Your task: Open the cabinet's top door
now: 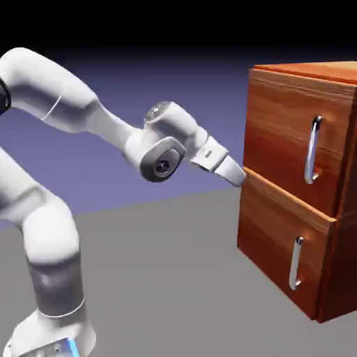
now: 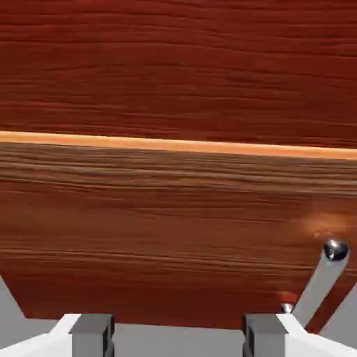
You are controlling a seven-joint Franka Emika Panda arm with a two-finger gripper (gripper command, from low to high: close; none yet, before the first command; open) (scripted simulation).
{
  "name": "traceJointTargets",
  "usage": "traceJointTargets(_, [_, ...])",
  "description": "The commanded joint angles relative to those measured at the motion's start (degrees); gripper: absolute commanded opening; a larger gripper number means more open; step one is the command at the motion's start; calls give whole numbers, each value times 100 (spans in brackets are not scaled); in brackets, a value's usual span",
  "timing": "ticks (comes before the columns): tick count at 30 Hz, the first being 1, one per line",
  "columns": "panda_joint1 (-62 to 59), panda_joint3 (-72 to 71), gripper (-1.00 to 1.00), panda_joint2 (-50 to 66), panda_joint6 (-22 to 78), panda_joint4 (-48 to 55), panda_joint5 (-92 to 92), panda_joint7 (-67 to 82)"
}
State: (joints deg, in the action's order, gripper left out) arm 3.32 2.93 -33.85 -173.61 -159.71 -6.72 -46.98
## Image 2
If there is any wooden cabinet door with handle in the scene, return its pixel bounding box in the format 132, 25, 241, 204
0, 140, 357, 335

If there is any dark red wooden cabinet door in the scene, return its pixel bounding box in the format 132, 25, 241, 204
0, 0, 357, 150

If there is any dark red wooden cabinet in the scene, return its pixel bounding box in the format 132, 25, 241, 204
0, 0, 357, 335

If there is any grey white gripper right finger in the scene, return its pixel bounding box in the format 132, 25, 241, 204
241, 312, 357, 357

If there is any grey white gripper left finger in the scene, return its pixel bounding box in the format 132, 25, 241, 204
0, 312, 116, 357

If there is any silver metal bar handle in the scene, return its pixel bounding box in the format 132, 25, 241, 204
277, 238, 351, 330

